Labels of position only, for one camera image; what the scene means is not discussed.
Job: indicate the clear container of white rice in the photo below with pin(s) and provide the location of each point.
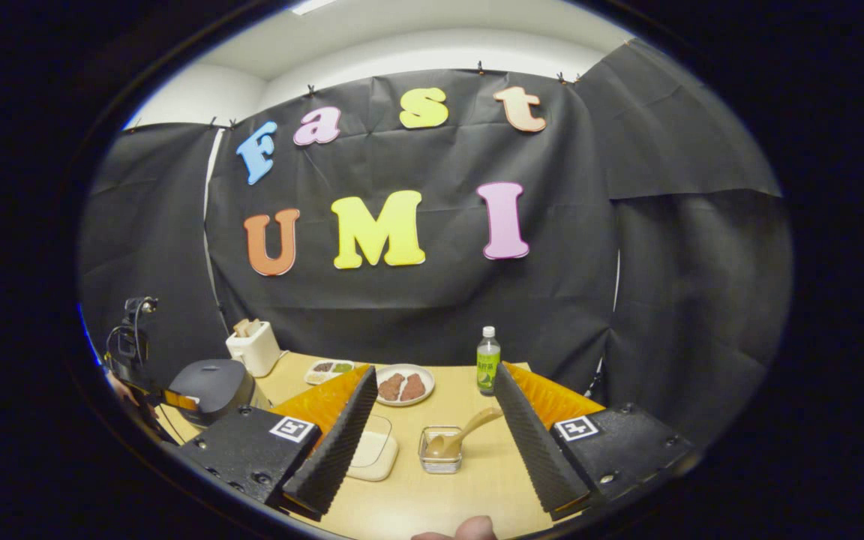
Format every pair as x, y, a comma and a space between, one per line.
373, 454

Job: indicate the brown meat piece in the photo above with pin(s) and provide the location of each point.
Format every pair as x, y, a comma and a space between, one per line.
391, 388
413, 387

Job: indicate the black backdrop cloth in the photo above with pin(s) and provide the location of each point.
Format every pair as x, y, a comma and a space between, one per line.
439, 300

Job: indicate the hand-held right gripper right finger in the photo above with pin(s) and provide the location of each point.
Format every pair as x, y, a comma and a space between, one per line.
541, 450

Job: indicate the white round plate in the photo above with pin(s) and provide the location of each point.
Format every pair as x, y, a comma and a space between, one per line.
426, 373

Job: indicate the dark grey rice cooker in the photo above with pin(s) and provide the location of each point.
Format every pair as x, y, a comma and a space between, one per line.
211, 386

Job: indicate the white divided dish of beans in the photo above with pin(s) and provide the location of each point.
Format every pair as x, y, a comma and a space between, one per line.
329, 369

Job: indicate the green drink bottle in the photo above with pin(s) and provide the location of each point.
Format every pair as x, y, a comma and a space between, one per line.
488, 367

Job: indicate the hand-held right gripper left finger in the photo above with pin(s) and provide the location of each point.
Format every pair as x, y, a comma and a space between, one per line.
334, 450

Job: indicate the wooden spoon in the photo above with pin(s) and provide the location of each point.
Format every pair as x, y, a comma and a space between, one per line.
477, 421

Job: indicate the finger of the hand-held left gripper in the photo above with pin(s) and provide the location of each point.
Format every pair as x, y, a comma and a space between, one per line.
181, 400

